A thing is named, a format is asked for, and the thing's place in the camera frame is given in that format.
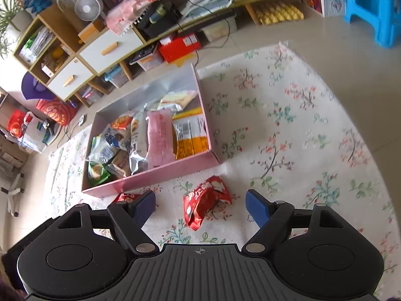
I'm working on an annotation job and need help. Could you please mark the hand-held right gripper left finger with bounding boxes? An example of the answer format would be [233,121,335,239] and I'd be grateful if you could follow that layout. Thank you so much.
[58,190,159,255]

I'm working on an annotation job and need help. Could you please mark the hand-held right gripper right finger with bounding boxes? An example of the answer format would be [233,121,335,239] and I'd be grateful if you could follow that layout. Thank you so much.
[243,189,351,254]

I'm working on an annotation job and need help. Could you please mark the red crinkled snack packet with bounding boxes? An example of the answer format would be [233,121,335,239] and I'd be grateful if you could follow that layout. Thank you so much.
[114,193,142,205]
[183,176,233,231]

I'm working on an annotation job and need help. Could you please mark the pink cardboard box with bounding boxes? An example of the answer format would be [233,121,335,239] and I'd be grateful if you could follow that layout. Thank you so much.
[81,63,222,199]

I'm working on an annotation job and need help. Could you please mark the silver cookie packet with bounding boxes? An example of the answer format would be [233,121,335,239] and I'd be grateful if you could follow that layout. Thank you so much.
[129,111,151,176]

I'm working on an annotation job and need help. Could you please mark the pink snack packet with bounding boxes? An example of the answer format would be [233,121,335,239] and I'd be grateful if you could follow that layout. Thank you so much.
[147,110,178,169]

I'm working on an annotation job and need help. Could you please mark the orange and white snack packet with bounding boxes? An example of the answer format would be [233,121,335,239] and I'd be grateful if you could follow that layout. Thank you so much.
[172,108,210,160]

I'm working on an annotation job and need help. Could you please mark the orange cracker packet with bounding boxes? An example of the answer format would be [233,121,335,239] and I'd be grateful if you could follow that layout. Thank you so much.
[111,113,135,131]

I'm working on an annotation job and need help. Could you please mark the cream packet with red stripe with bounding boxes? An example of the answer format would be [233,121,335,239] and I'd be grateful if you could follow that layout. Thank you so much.
[158,90,198,112]

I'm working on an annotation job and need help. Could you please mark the white chair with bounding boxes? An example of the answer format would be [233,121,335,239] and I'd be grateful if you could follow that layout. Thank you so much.
[0,160,26,217]

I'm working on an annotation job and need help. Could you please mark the green snack packet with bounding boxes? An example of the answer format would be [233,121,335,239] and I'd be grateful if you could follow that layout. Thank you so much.
[88,161,115,186]

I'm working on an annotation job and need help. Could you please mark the white and blue snack packet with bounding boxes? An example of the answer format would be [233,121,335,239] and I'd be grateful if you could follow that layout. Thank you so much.
[89,125,130,164]

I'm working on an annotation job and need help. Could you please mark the floral blanket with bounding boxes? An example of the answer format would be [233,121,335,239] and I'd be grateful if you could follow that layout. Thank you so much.
[42,41,401,301]

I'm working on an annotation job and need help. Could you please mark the white plastic bag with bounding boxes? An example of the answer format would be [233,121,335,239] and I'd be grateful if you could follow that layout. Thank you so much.
[19,113,61,154]

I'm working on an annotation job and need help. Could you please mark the small red bag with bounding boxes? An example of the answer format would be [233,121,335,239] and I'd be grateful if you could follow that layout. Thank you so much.
[8,110,34,139]

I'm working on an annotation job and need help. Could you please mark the small clear storage box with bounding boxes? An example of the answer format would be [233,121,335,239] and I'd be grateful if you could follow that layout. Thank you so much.
[80,86,104,104]

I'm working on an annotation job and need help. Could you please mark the red patterned gift bag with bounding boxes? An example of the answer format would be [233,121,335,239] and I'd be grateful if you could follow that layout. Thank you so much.
[36,98,76,127]

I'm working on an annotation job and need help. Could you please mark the blue lidded storage box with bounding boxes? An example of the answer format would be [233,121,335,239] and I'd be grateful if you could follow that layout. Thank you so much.
[104,66,131,89]

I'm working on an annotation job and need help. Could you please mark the storage box with orange contents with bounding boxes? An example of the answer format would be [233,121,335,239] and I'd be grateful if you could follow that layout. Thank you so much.
[136,52,165,71]

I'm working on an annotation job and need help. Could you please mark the white cabinet drawer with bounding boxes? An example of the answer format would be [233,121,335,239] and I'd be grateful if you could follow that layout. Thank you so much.
[77,28,145,76]
[47,57,94,101]

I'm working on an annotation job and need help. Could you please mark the black tablet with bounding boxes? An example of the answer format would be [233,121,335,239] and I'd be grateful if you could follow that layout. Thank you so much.
[129,44,157,65]

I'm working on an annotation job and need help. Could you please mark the purple hat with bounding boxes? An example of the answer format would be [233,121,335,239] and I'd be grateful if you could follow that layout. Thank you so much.
[21,71,52,100]

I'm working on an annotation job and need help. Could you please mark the red flat box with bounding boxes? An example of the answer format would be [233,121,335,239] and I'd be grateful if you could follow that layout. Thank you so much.
[158,33,201,64]

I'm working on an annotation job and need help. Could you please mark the long wooden cabinet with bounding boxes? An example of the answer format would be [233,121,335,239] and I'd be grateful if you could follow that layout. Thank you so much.
[13,0,351,107]

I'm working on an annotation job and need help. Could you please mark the black bag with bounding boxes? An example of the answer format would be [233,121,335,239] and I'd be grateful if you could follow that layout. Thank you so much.
[138,0,182,38]

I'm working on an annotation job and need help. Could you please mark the pink fringed cloth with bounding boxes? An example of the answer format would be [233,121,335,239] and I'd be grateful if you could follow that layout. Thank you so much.
[105,0,170,35]

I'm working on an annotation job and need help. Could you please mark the yellow egg tray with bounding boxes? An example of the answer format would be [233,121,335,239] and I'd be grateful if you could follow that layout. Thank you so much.
[252,2,305,26]

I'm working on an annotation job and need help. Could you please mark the white desk fan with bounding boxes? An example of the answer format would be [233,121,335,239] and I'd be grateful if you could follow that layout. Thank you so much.
[57,0,104,23]

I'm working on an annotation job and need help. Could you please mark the folded light blue cloth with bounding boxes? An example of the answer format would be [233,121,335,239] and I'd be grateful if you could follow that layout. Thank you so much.
[180,0,234,18]

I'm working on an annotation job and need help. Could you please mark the white box with blue print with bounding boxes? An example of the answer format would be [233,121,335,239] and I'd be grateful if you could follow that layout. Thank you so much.
[301,0,348,18]

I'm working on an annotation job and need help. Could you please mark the green potted plant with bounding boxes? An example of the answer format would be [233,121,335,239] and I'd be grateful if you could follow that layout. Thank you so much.
[0,0,32,57]

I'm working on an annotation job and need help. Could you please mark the blue plastic stool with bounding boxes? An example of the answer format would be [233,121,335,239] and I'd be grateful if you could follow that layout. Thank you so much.
[343,0,401,49]

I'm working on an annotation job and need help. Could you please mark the black cable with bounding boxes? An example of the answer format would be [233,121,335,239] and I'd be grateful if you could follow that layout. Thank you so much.
[142,0,232,68]

